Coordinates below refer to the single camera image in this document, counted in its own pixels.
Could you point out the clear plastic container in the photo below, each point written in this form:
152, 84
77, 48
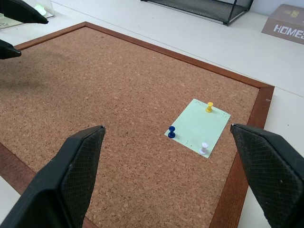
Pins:
44, 8

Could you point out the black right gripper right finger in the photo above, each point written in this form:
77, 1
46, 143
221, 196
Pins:
273, 173

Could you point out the white push pin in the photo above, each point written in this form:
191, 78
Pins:
204, 148

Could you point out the light green paper note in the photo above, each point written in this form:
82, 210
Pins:
199, 128

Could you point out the wood-framed cork board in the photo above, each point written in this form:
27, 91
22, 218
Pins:
114, 95

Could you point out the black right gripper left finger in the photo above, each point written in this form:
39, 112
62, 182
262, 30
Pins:
59, 185

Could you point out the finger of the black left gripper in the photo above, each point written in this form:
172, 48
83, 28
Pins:
23, 12
7, 51

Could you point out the blue push pin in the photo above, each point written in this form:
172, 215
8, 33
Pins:
171, 132

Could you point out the yellow push pin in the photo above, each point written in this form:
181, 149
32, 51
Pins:
209, 107

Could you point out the brown printed cardboard box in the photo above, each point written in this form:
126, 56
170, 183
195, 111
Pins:
286, 23

